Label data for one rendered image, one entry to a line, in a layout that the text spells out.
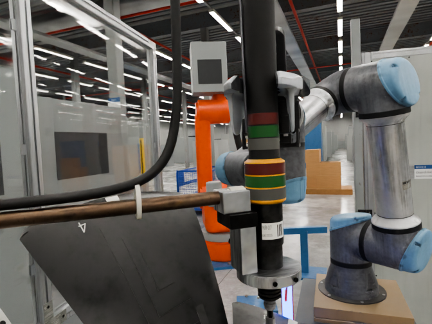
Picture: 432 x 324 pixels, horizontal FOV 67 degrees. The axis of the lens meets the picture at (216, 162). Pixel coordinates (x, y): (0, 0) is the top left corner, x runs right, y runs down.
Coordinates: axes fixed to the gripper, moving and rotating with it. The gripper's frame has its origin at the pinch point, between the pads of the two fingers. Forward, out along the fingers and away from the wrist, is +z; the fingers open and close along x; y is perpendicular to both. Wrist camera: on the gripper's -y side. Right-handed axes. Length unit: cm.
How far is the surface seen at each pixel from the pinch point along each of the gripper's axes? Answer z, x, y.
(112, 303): 3.0, 16.0, 22.7
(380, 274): -183, -41, 91
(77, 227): -0.2, 22.4, 15.5
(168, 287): -0.4, 10.9, 22.1
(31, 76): -44, 71, -16
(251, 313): -24.8, 6.7, 37.3
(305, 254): -336, 7, 133
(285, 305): -37, 2, 42
